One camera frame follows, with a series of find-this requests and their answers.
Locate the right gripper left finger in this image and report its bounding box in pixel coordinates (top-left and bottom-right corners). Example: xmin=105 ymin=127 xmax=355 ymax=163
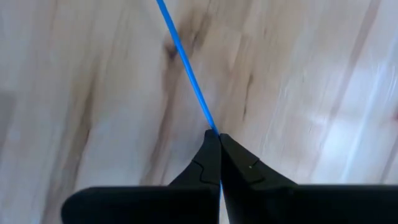
xmin=61 ymin=129 xmax=222 ymax=224

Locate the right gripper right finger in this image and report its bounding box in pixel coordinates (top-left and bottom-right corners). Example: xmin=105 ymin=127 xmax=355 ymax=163
xmin=219 ymin=133 xmax=398 ymax=224

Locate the blue cord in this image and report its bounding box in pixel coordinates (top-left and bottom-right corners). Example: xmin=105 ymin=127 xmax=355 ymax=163
xmin=155 ymin=0 xmax=223 ymax=203

